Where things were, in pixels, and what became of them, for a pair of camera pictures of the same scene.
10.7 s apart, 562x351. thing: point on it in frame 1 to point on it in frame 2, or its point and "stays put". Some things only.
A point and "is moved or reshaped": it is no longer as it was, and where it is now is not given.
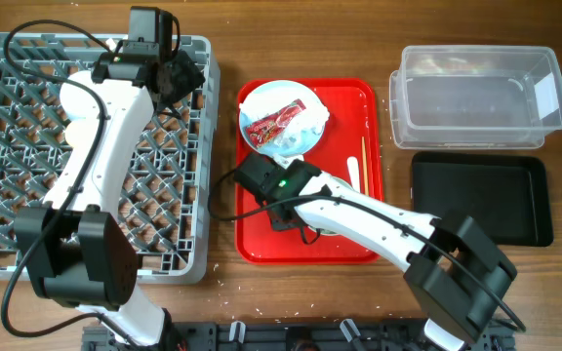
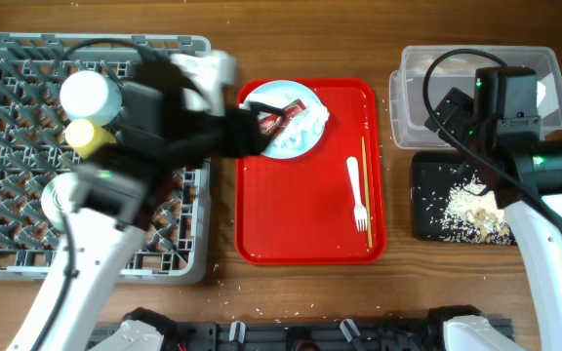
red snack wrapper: (260, 131) stays put
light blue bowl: (77, 102) stays put
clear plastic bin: (476, 97) stays put
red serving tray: (351, 150) stays put
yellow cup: (80, 136) stays put
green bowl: (324, 230) is moved or reshaped
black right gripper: (276, 223) to (453, 127)
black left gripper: (187, 73) to (247, 140)
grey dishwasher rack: (18, 146) stays put
